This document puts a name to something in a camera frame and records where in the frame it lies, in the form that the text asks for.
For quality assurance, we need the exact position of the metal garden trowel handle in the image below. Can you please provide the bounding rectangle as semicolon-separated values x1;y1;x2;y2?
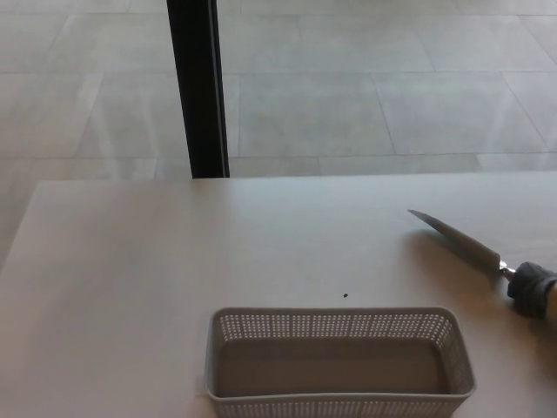
406;208;557;320

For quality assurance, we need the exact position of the grey perforated plastic basket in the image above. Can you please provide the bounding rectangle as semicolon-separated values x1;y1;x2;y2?
204;307;476;418

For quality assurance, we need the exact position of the black vertical post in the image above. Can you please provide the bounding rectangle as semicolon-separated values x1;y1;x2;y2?
166;0;231;179

